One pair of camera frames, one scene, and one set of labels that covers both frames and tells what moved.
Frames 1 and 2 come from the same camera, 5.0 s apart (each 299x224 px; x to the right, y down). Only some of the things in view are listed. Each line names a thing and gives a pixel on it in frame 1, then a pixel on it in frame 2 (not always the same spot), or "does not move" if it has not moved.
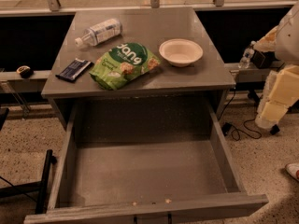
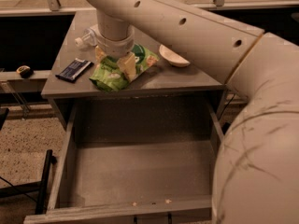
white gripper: x=288 y=42 → x=116 y=48
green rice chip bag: x=122 y=63 does not move
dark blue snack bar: x=74 y=69 does not move
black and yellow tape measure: x=24 y=71 does not move
